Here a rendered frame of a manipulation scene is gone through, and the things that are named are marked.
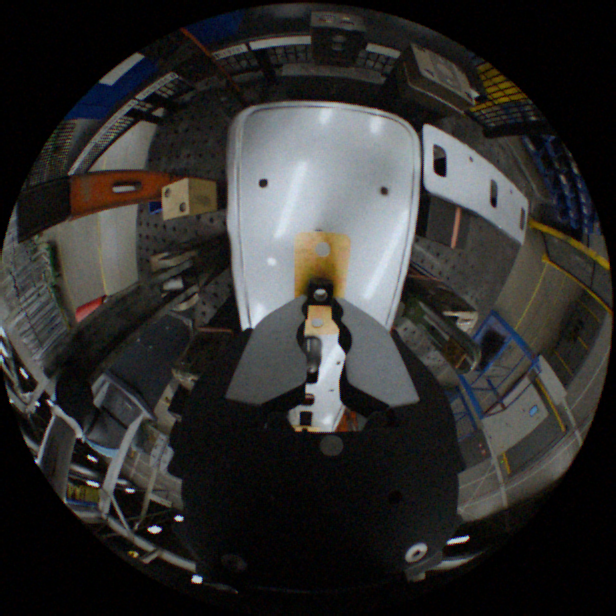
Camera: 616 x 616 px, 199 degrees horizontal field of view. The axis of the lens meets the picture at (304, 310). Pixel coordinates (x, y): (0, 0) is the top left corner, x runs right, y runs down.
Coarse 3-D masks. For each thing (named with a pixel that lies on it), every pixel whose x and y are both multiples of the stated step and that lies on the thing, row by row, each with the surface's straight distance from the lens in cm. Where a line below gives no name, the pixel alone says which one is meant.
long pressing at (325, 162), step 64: (256, 128) 23; (320, 128) 22; (384, 128) 24; (256, 192) 21; (320, 192) 20; (256, 256) 21; (384, 256) 22; (256, 320) 25; (320, 320) 24; (384, 320) 26; (320, 384) 35
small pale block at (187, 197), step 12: (180, 180) 18; (192, 180) 18; (204, 180) 19; (168, 192) 19; (180, 192) 18; (192, 192) 17; (204, 192) 19; (216, 192) 21; (168, 204) 18; (180, 204) 18; (192, 204) 17; (204, 204) 19; (216, 204) 21; (168, 216) 18; (180, 216) 18
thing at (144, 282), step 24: (192, 264) 20; (144, 288) 16; (192, 288) 20; (96, 312) 16; (120, 312) 16; (144, 312) 18; (72, 336) 15; (96, 336) 16; (120, 336) 17; (48, 360) 16; (72, 360) 16; (96, 360) 16; (72, 384) 13; (72, 408) 13
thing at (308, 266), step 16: (304, 240) 12; (320, 240) 12; (336, 240) 12; (304, 256) 12; (320, 256) 12; (336, 256) 12; (304, 272) 13; (320, 272) 13; (336, 272) 13; (304, 288) 13; (320, 288) 12; (336, 288) 13; (320, 304) 13
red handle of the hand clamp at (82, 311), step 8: (168, 280) 19; (176, 280) 19; (184, 280) 20; (160, 288) 20; (168, 288) 19; (176, 288) 19; (104, 296) 23; (112, 296) 22; (88, 304) 24; (96, 304) 23; (80, 312) 25; (88, 312) 24; (80, 320) 26
